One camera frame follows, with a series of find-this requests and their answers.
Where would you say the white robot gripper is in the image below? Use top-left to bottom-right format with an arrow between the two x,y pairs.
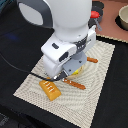
40,33 -> 88,82

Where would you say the orange toy bread loaf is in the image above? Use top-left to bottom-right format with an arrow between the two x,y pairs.
39,80 -> 61,101

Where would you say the red toy tomato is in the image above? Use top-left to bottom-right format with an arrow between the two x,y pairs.
90,11 -> 100,18

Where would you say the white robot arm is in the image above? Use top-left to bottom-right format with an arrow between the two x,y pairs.
17,0 -> 96,80

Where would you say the round wooden plate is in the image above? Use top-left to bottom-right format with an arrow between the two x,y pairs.
67,66 -> 84,79

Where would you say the white woven placemat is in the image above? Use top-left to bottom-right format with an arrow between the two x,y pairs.
14,41 -> 115,128

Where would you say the grey toy frying pan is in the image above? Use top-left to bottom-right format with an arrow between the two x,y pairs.
89,6 -> 103,31

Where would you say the black stove burner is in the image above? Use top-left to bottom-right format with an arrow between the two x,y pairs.
92,1 -> 104,9

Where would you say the beige bowl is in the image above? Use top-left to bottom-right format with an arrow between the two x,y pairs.
119,5 -> 128,30

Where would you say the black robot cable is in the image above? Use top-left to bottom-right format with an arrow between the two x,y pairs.
0,53 -> 51,81

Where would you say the toy fork wooden handle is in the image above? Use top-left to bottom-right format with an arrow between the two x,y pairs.
62,79 -> 86,90

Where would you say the toy knife wooden handle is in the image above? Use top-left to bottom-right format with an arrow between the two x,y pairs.
87,57 -> 98,63

